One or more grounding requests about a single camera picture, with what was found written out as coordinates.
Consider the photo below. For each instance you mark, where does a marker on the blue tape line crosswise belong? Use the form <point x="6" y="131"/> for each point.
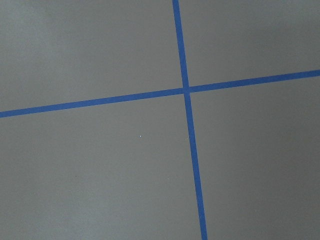
<point x="160" y="93"/>

